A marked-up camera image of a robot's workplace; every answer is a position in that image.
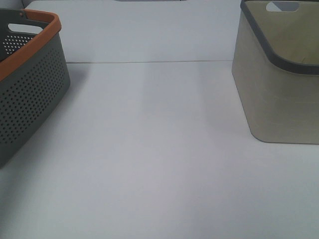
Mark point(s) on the beige basket grey rim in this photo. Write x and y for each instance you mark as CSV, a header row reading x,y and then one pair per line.
x,y
276,71

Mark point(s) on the grey perforated basket orange rim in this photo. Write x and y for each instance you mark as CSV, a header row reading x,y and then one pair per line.
x,y
33,75

